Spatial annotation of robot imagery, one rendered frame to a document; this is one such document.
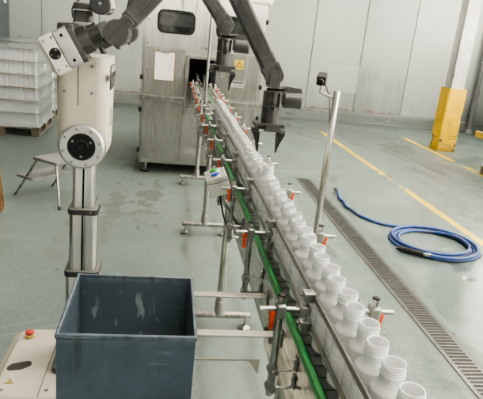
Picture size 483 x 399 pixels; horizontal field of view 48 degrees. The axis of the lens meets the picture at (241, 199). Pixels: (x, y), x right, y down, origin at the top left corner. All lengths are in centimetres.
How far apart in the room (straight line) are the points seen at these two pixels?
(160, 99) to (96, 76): 424
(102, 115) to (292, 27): 1011
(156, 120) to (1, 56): 261
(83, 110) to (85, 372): 96
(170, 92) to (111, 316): 475
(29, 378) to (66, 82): 115
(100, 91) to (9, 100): 611
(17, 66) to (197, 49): 278
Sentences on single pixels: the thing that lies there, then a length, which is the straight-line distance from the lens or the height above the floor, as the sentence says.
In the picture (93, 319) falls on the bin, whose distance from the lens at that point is 161.
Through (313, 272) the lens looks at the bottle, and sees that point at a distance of 122.
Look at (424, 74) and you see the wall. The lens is 1291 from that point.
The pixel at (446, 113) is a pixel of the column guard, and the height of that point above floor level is 67.
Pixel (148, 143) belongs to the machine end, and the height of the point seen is 34.
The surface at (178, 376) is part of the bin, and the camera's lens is 133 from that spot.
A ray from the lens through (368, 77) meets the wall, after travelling 1243.
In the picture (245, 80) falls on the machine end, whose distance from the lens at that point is 621.
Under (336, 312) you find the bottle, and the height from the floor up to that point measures 113.
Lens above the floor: 161
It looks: 17 degrees down
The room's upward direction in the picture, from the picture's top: 6 degrees clockwise
